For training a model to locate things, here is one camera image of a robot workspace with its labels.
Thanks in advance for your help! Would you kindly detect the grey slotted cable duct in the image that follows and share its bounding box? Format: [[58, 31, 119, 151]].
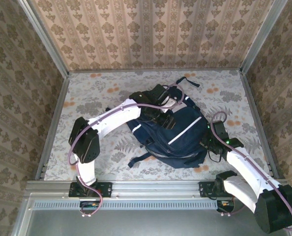
[[33, 199, 219, 211]]

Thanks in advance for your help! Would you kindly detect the aluminium mounting rail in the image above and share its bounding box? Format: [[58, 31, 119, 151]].
[[25, 179, 291, 197]]

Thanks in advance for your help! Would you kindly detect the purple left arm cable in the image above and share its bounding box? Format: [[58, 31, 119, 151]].
[[69, 84, 185, 217]]

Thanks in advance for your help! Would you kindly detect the black connector box with wires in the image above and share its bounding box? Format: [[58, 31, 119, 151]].
[[79, 200, 100, 215], [216, 200, 235, 213]]

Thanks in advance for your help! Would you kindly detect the navy blue backpack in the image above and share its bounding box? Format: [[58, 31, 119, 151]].
[[105, 76, 212, 169]]

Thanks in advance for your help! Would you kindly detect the grey metal tray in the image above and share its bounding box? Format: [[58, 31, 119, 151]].
[[12, 193, 292, 236]]

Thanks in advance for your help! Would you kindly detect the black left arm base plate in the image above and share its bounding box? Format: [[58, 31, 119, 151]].
[[68, 181, 112, 199]]

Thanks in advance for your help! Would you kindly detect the aluminium table side rail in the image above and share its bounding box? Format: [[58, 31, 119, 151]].
[[35, 72, 71, 181], [239, 71, 280, 179]]

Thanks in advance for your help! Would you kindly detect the aluminium frame post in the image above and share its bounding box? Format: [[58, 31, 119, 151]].
[[17, 0, 70, 77], [239, 0, 288, 74]]

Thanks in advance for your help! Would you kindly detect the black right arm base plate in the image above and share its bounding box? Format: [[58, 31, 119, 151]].
[[199, 181, 225, 199]]

